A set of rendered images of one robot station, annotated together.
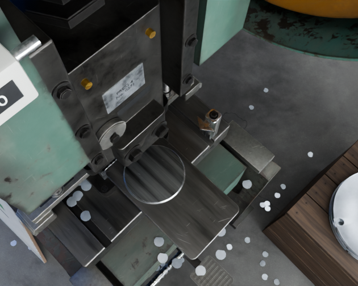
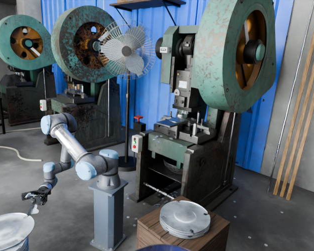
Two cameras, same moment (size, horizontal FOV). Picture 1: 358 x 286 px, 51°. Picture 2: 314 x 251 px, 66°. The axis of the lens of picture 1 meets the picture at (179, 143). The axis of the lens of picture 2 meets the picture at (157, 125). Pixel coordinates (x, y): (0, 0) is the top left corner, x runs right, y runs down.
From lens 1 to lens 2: 1.84 m
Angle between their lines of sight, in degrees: 75
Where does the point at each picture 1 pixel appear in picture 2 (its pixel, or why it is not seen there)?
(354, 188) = (197, 208)
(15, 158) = (164, 67)
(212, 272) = (154, 199)
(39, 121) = (168, 64)
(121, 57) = (184, 75)
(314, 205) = not seen: hidden behind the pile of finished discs
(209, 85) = (253, 221)
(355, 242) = (170, 205)
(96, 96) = (178, 79)
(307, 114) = not seen: outside the picture
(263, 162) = (190, 149)
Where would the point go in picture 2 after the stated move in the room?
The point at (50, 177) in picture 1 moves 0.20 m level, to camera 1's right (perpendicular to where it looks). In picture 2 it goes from (165, 77) to (165, 80)
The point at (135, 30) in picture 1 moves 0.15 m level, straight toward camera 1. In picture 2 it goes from (187, 72) to (168, 71)
